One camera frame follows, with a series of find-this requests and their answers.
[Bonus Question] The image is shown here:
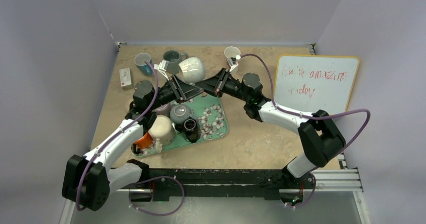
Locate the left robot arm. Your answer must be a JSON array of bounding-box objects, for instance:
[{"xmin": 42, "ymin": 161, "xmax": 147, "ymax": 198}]
[{"xmin": 62, "ymin": 75, "xmax": 204, "ymax": 211}]

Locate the white speckled round mug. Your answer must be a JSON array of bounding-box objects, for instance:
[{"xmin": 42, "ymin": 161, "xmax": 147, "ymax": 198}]
[{"xmin": 177, "ymin": 57, "xmax": 206, "ymax": 84}]

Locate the grey-blue speckled round mug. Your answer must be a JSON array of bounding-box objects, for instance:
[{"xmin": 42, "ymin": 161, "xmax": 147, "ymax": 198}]
[{"xmin": 169, "ymin": 103, "xmax": 192, "ymax": 125}]

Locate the green floral tray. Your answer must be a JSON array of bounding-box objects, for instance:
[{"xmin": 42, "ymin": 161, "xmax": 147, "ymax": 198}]
[{"xmin": 131, "ymin": 93, "xmax": 228, "ymax": 157}]

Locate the orange mug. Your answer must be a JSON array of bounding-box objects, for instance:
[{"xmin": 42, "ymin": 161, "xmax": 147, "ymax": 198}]
[{"xmin": 134, "ymin": 133, "xmax": 153, "ymax": 149}]

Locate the pink faceted mug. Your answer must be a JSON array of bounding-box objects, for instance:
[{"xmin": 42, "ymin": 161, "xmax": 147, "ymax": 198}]
[{"xmin": 224, "ymin": 46, "xmax": 241, "ymax": 61}]

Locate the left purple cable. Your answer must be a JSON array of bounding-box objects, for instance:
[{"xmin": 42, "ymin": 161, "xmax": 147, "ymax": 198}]
[{"xmin": 75, "ymin": 60, "xmax": 186, "ymax": 216}]

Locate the black mug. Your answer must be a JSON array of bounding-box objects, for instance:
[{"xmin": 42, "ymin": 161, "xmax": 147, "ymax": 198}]
[{"xmin": 175, "ymin": 118, "xmax": 200, "ymax": 143}]

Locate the grey flat-bottom mug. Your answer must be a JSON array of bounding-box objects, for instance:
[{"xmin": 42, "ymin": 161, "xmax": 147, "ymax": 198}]
[{"xmin": 163, "ymin": 50, "xmax": 189, "ymax": 74}]

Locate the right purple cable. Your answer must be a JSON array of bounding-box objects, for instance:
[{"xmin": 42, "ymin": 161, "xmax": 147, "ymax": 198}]
[{"xmin": 239, "ymin": 53, "xmax": 371, "ymax": 210}]

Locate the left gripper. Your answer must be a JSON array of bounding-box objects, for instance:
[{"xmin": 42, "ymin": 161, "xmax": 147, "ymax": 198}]
[{"xmin": 148, "ymin": 74, "xmax": 202, "ymax": 111}]

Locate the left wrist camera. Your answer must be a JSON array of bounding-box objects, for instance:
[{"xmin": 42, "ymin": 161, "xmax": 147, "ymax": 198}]
[{"xmin": 154, "ymin": 59, "xmax": 170, "ymax": 80}]

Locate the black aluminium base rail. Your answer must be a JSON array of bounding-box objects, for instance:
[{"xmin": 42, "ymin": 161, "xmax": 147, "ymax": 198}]
[{"xmin": 68, "ymin": 167, "xmax": 363, "ymax": 203}]

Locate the purple cable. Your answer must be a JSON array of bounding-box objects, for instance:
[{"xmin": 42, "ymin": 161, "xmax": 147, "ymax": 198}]
[
  {"xmin": 75, "ymin": 60, "xmax": 186, "ymax": 216},
  {"xmin": 239, "ymin": 53, "xmax": 371, "ymax": 210}
]

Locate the yellow framed whiteboard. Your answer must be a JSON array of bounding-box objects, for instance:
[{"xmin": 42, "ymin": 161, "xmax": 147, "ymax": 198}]
[{"xmin": 274, "ymin": 55, "xmax": 360, "ymax": 115}]

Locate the blue textured mug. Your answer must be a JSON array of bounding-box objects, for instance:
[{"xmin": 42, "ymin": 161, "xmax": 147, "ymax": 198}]
[{"xmin": 134, "ymin": 53, "xmax": 152, "ymax": 76}]

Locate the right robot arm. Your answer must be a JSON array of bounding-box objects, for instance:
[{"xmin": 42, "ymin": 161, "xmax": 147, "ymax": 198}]
[{"xmin": 196, "ymin": 68, "xmax": 346, "ymax": 187}]

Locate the small white red box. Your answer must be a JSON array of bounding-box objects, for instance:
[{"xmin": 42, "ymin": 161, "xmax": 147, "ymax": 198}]
[{"xmin": 119, "ymin": 68, "xmax": 133, "ymax": 90}]

